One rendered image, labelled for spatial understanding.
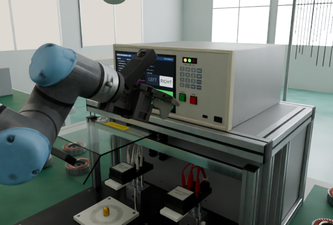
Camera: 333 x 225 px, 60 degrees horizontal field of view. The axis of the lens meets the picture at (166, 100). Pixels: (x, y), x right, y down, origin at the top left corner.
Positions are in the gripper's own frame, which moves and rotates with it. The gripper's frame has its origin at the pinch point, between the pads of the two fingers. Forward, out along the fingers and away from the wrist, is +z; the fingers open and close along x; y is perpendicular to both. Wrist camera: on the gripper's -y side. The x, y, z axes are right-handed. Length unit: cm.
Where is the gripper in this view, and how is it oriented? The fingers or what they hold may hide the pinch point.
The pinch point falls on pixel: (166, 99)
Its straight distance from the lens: 75.6
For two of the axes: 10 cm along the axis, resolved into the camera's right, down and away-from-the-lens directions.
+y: -2.7, 9.6, -0.9
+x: 7.7, 1.5, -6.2
